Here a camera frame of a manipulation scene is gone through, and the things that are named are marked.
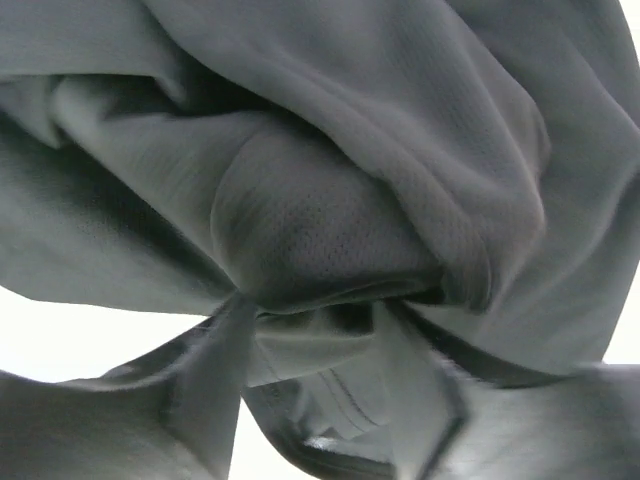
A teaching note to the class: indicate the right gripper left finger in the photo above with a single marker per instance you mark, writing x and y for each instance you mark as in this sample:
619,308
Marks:
169,414

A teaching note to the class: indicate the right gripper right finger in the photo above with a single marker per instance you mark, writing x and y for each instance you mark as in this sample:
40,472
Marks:
453,416

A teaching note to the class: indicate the black t-shirt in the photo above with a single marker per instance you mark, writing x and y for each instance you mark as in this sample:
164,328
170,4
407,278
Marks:
474,161

